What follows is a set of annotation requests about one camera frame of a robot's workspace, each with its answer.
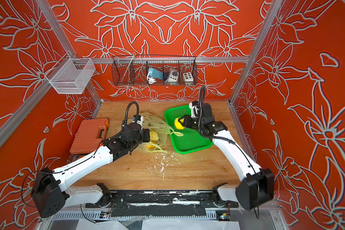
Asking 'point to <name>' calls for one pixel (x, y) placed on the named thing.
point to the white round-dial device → (173, 75)
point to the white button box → (188, 77)
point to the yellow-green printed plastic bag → (159, 132)
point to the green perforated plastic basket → (192, 140)
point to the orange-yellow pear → (150, 146)
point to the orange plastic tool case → (90, 133)
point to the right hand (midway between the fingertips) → (177, 120)
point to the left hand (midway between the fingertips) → (150, 129)
